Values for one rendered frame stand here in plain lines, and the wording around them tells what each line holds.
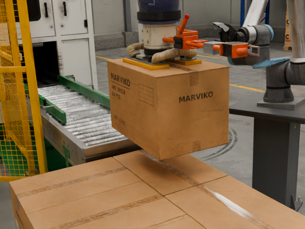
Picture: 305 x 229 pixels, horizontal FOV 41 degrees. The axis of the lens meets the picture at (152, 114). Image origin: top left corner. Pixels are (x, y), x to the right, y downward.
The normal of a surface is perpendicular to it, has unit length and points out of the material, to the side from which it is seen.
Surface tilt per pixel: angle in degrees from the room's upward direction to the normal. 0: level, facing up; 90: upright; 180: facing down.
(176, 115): 91
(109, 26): 90
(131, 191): 0
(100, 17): 90
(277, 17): 90
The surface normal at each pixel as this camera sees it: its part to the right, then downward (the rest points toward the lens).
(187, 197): -0.04, -0.96
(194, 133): 0.47, 0.24
